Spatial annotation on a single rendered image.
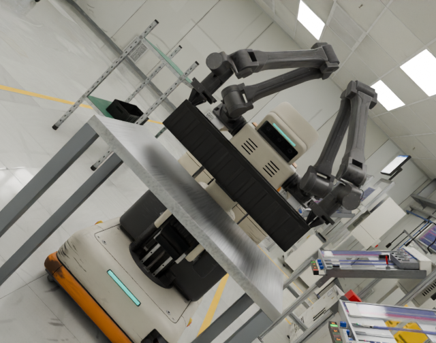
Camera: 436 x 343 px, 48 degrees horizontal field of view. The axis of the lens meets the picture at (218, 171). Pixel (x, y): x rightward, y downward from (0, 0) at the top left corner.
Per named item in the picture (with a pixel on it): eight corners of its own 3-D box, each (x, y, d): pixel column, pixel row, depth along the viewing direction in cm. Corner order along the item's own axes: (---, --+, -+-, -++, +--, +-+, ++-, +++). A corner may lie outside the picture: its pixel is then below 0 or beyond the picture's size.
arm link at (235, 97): (242, 114, 196) (237, 103, 197) (251, 101, 187) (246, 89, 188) (221, 118, 192) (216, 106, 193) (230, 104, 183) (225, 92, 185)
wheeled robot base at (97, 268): (97, 239, 268) (129, 207, 265) (176, 325, 263) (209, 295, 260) (35, 265, 202) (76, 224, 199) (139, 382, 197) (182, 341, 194)
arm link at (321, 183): (317, 184, 194) (305, 179, 193) (330, 174, 185) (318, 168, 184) (313, 204, 189) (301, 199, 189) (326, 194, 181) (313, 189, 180)
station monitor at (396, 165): (387, 175, 674) (409, 154, 669) (378, 173, 731) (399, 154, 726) (394, 182, 673) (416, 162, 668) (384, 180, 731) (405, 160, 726)
